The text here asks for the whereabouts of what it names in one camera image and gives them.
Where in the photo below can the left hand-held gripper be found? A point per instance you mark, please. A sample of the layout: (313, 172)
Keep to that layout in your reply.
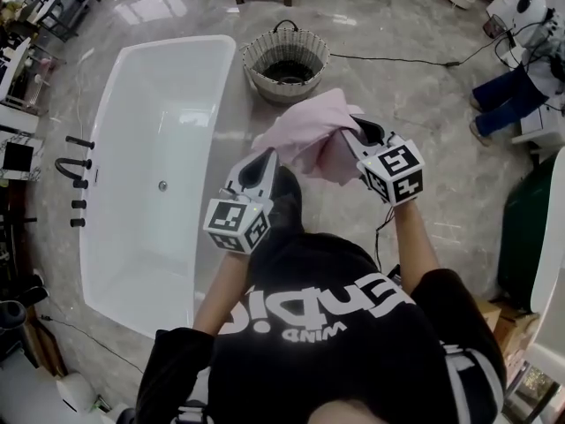
(234, 223)

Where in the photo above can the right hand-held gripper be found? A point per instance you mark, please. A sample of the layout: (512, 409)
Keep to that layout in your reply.
(395, 170)

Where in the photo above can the pink towel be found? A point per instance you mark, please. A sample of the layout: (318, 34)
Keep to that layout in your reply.
(309, 126)

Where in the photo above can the woven laundry basket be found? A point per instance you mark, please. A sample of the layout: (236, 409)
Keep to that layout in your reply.
(265, 51)

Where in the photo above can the person's right forearm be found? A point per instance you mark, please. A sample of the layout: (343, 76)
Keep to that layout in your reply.
(415, 245)

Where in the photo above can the person's left forearm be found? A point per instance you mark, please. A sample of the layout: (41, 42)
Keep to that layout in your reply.
(220, 289)

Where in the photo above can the white bathtub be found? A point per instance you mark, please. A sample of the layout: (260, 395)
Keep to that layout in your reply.
(150, 219)

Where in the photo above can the black bathtub knob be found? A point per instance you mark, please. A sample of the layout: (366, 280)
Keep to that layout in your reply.
(77, 223)
(80, 184)
(79, 204)

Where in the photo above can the black hand shower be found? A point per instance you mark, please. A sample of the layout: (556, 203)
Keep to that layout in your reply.
(79, 142)

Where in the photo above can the dark green bathtub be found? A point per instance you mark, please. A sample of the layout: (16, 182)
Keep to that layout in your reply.
(525, 236)

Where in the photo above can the person's black t-shirt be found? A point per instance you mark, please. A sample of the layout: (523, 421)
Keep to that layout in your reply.
(331, 360)

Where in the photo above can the white curved tub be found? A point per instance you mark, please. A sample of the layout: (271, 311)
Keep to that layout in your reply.
(552, 259)

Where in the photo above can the marble pattern vanity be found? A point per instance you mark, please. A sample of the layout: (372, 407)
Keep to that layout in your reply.
(33, 148)

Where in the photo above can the white toilet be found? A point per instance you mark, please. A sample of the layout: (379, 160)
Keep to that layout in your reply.
(75, 391)

